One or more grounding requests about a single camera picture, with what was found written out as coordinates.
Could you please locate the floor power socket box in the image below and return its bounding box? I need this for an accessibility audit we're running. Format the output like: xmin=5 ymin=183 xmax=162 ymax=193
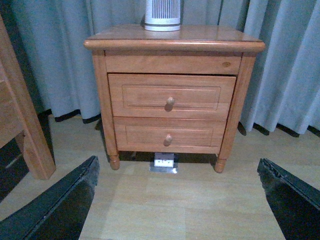
xmin=149 ymin=152 xmax=178 ymax=174

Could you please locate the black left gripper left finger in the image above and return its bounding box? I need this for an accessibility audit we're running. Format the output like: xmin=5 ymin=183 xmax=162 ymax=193
xmin=0 ymin=156 xmax=100 ymax=240

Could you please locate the grey curtain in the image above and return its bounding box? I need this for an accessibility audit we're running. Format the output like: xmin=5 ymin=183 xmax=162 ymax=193
xmin=0 ymin=0 xmax=320 ymax=134

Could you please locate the wooden bed frame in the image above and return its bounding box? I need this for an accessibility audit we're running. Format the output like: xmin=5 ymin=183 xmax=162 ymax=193
xmin=0 ymin=22 xmax=56 ymax=180

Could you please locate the wooden drawer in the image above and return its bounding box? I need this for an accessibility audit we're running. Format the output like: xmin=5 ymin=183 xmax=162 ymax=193
xmin=108 ymin=73 xmax=236 ymax=121
xmin=114 ymin=117 xmax=226 ymax=154

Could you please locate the wooden nightstand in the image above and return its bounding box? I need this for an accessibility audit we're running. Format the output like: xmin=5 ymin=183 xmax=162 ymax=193
xmin=83 ymin=25 xmax=265 ymax=173

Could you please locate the white cylindrical air purifier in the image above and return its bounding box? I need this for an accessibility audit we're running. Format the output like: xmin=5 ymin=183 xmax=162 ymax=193
xmin=144 ymin=0 xmax=181 ymax=32

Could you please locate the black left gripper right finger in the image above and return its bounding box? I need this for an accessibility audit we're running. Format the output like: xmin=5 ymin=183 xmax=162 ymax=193
xmin=257 ymin=158 xmax=320 ymax=240

